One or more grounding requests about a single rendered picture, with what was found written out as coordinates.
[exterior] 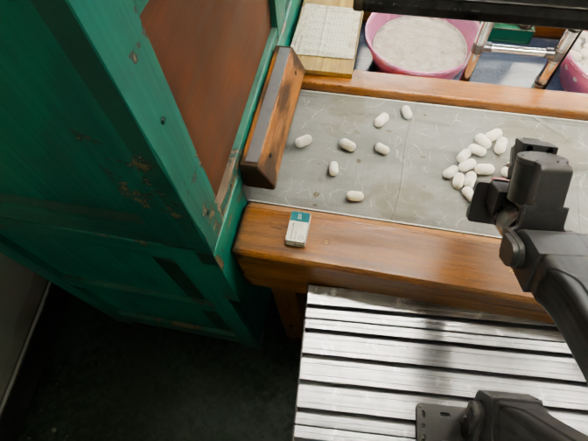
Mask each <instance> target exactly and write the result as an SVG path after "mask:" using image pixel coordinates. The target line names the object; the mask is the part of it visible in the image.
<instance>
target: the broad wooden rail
mask: <svg viewBox="0 0 588 441"><path fill-rule="evenodd" d="M291 211H298V212H304V213H309V214H311V222H310V226H309V231H308V235H307V240H306V244H305V248H302V247H297V246H291V245H286V243H285V237H286V234H287V229H288V226H289V221H290V217H291ZM500 245H501V239H496V238H490V237H484V236H478V235H472V234H461V233H455V232H449V231H444V230H437V229H431V228H426V227H414V226H409V225H403V224H396V223H391V222H385V221H378V220H368V219H362V218H355V217H350V216H344V215H337V214H332V213H321V212H315V211H309V210H303V209H297V208H291V207H285V206H274V205H268V204H263V203H256V202H249V203H248V204H247V205H246V206H245V207H244V208H243V210H242V214H241V219H240V222H239V225H238V228H237V231H236V235H235V238H234V243H233V247H232V252H233V254H234V257H235V259H236V261H237V263H238V265H239V267H240V269H241V272H242V274H243V276H244V278H245V280H246V282H247V284H254V285H260V286H264V287H270V288H274V289H279V290H285V291H294V292H299V293H304V294H306V292H307V284H308V282H309V283H310V284H311V285H317V286H325V287H335V288H345V289H352V290H357V291H367V292H373V293H377V294H382V295H388V296H393V297H398V298H407V299H413V300H418V301H424V302H428V303H433V304H439V305H449V306H453V307H458V308H464V309H469V310H474V311H479V312H489V313H494V314H499V315H504V316H509V317H515V318H519V319H529V320H534V321H540V322H545V323H550V324H555V322H554V321H553V319H552V318H551V316H550V315H549V314H548V313H547V312H546V310H545V309H544V308H543V307H542V306H541V305H540V304H539V303H538V302H537V301H536V300H535V298H534V296H533V294H532V293H531V292H523V291H522V288H521V286H520V285H519V283H518V280H517V278H516V276H515V273H514V272H513V270H512V268H511V267H508V266H506V265H505V264H504V263H503V261H502V260H501V259H500V258H499V253H500V252H499V249H500Z"/></svg>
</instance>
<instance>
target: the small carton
mask: <svg viewBox="0 0 588 441"><path fill-rule="evenodd" d="M310 222H311V214H310V213H304V212H298V211H291V215H290V221H289V226H288V229H287V234H286V237H285V243H286V245H291V246H297V247H302V248H305V244H306V240H307V235H308V231H309V226H310Z"/></svg>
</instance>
